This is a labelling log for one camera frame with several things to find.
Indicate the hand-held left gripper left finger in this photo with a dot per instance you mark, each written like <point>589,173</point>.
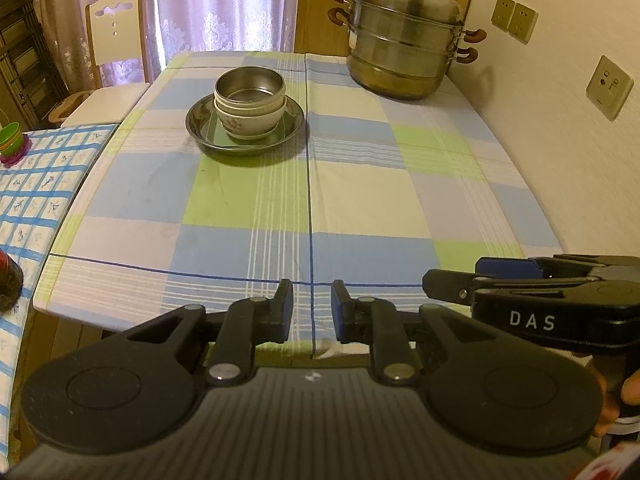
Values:
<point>286,310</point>

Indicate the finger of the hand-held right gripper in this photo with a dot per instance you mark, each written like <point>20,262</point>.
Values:
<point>447,285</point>
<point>505,267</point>

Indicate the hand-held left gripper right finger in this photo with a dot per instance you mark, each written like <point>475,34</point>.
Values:
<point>340,312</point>

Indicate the green square plate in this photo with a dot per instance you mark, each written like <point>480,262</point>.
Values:
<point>222,136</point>

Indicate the white floral porcelain bowl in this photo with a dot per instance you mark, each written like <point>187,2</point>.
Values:
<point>250,122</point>

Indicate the wide stainless steel basin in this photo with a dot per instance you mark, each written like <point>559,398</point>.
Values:
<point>199,125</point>

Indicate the cream plastic bowl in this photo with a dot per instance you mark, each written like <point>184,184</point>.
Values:
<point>274,105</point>

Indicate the small steel bowl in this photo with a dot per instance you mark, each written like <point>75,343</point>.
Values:
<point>250,82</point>

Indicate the person's right hand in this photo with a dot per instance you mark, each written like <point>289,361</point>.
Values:
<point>631,390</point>

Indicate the checked pastel tablecloth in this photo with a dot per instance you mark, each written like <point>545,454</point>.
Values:
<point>360,190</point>

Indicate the red and white cloth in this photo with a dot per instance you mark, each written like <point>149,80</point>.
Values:
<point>610,465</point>

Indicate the steel steamer pot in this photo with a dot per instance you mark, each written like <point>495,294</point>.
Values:
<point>400,55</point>

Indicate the blue grid tablecloth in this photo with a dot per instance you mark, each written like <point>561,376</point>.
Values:
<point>35,195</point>

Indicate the dark bottle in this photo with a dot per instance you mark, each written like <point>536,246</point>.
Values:
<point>9,282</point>

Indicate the wooden door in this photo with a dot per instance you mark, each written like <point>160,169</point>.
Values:
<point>320,20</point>

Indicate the purple lace curtain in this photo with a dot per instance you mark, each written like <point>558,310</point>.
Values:
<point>220,5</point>

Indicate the stacked colourful plastic cups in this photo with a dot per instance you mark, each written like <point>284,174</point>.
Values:
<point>11,144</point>

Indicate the wooden chair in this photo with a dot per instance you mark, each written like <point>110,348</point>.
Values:
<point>115,35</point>

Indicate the black shelf rack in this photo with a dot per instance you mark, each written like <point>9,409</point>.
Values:
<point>22,60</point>

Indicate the beige wall socket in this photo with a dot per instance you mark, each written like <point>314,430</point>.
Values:
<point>609,87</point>

